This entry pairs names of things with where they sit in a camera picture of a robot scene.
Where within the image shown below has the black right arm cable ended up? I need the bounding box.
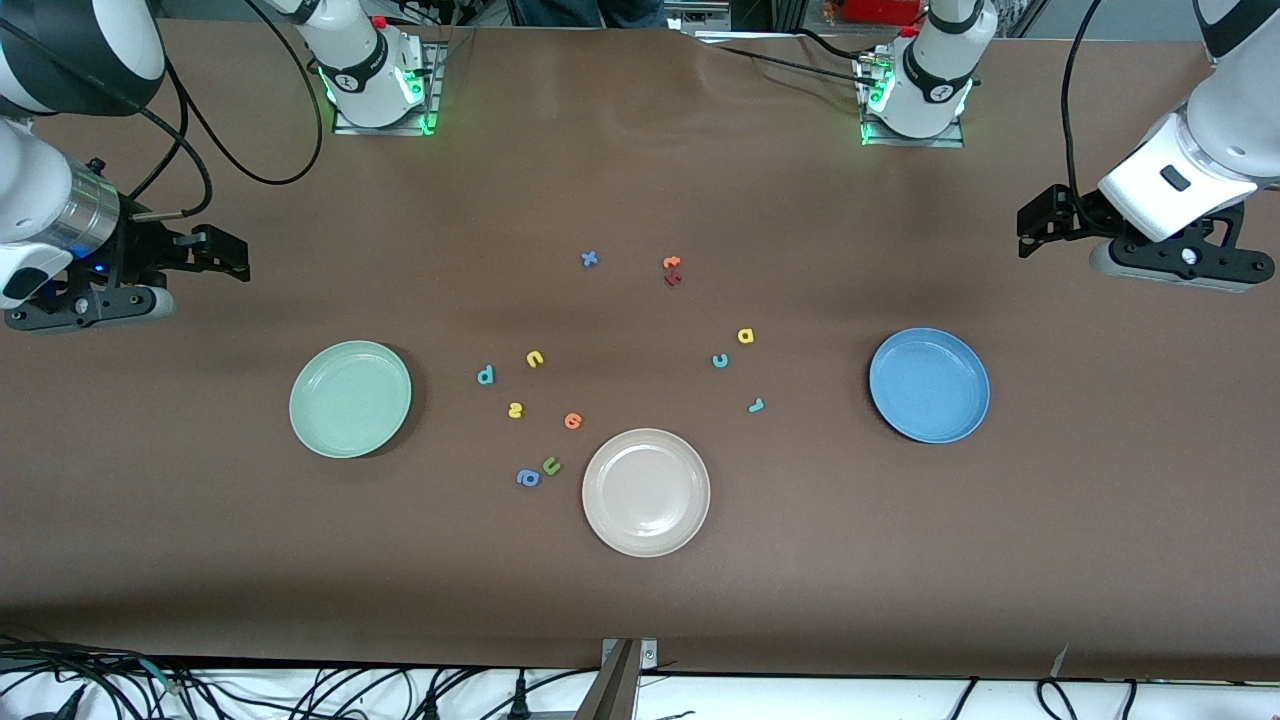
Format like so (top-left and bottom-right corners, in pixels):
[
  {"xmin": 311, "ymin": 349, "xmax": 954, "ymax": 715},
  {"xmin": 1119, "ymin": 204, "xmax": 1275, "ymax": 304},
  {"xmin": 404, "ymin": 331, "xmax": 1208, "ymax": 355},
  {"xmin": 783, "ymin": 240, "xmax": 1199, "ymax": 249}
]
[{"xmin": 0, "ymin": 0, "xmax": 326, "ymax": 221}]

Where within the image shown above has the blue plate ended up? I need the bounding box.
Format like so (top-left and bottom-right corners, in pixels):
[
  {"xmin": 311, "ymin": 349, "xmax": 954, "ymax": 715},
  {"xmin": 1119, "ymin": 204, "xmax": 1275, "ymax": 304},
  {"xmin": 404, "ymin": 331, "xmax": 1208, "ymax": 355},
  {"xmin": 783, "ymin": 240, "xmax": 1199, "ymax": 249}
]
[{"xmin": 868, "ymin": 327, "xmax": 991, "ymax": 445}]

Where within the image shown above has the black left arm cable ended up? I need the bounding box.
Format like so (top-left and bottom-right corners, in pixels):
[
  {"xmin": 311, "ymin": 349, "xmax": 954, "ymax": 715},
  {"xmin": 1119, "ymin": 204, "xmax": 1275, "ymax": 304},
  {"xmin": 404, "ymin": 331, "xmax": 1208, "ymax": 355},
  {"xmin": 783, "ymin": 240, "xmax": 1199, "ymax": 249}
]
[{"xmin": 1060, "ymin": 0, "xmax": 1113, "ymax": 201}]

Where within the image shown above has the beige plate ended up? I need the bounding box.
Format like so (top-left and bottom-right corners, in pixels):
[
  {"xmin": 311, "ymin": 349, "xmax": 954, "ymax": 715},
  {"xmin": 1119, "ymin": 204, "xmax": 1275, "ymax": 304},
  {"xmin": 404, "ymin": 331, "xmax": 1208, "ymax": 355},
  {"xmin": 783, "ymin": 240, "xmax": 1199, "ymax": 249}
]
[{"xmin": 581, "ymin": 428, "xmax": 712, "ymax": 558}]

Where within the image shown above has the black cable tangle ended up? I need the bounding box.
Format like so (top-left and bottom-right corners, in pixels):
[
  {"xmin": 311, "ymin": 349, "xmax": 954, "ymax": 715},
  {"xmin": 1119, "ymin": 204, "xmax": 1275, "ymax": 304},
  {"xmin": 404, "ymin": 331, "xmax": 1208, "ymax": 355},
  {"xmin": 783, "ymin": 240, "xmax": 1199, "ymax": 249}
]
[{"xmin": 0, "ymin": 633, "xmax": 206, "ymax": 720}]

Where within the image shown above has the black curled floor cable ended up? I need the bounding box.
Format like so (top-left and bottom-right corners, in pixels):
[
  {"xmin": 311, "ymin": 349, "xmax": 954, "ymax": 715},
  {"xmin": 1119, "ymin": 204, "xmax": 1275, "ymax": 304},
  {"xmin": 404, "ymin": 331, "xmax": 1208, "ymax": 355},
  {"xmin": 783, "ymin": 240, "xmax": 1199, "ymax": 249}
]
[{"xmin": 1035, "ymin": 678, "xmax": 1141, "ymax": 720}]

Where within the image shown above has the black looped floor cable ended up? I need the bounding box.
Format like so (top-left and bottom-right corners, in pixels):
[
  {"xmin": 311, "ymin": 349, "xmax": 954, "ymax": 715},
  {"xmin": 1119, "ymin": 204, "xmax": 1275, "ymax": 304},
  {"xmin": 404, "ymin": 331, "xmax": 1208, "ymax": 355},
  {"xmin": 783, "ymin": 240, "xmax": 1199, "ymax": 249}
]
[{"xmin": 205, "ymin": 665, "xmax": 501, "ymax": 720}]

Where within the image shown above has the metal table bracket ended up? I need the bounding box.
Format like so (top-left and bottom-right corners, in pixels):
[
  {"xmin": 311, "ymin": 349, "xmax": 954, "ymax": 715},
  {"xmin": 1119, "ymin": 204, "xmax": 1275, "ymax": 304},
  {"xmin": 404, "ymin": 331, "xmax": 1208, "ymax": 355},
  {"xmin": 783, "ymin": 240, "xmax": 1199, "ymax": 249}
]
[{"xmin": 575, "ymin": 638, "xmax": 659, "ymax": 720}]

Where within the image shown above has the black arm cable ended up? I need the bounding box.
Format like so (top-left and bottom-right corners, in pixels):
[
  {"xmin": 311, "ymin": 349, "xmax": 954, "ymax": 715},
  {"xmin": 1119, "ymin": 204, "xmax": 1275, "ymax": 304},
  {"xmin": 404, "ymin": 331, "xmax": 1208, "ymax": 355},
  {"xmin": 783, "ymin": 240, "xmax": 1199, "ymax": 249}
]
[
  {"xmin": 1060, "ymin": 0, "xmax": 1113, "ymax": 201},
  {"xmin": 0, "ymin": 0, "xmax": 326, "ymax": 221}
]

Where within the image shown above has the green plate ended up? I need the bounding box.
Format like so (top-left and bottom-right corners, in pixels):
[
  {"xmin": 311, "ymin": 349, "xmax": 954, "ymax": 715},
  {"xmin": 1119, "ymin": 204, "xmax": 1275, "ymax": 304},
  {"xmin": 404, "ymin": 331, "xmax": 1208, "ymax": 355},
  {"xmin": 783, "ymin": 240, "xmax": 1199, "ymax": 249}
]
[{"xmin": 289, "ymin": 340, "xmax": 413, "ymax": 460}]

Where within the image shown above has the red box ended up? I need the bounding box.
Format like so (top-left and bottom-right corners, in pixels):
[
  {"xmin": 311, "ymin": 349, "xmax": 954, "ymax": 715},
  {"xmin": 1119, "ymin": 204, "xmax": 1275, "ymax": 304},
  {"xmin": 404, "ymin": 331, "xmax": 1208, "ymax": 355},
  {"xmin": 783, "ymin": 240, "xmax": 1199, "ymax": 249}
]
[{"xmin": 840, "ymin": 0, "xmax": 927, "ymax": 27}]

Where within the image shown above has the person in blue jeans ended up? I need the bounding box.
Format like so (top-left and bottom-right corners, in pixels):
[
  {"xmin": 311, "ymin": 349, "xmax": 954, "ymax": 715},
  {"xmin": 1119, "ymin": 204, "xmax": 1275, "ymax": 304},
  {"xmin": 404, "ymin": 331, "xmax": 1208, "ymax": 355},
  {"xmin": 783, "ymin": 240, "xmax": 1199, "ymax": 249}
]
[{"xmin": 515, "ymin": 0, "xmax": 666, "ymax": 29}]

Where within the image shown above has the black table cable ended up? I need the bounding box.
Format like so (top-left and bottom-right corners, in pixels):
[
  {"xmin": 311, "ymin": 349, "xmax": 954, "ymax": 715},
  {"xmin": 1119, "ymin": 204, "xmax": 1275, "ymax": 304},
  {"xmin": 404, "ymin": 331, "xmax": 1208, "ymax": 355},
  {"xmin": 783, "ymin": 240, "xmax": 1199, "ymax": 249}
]
[
  {"xmin": 700, "ymin": 40, "xmax": 873, "ymax": 81},
  {"xmin": 788, "ymin": 28, "xmax": 881, "ymax": 63}
]

